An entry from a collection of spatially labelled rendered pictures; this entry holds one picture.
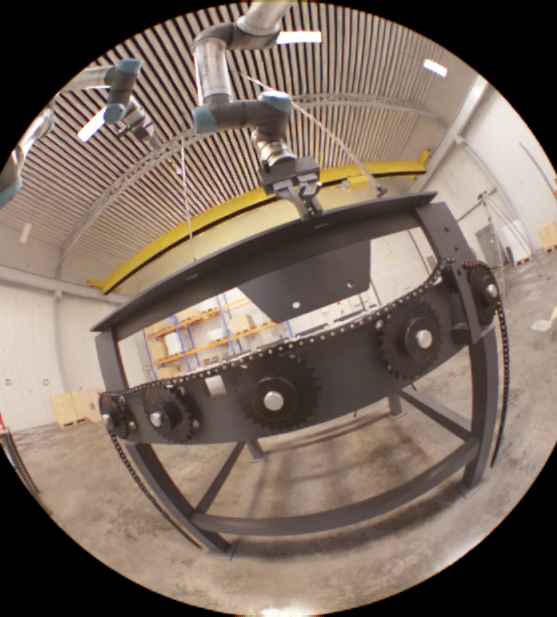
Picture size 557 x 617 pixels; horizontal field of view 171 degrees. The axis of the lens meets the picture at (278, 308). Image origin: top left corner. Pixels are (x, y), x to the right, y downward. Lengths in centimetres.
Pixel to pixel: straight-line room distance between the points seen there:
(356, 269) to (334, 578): 110
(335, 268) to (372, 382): 26
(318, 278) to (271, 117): 39
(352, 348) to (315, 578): 95
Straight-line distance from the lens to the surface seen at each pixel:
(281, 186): 41
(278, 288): 41
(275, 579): 106
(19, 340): 1039
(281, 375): 34
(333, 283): 42
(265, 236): 39
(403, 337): 37
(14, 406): 1009
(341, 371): 40
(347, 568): 100
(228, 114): 46
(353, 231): 49
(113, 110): 72
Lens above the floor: 96
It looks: 8 degrees up
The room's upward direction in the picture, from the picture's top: 19 degrees counter-clockwise
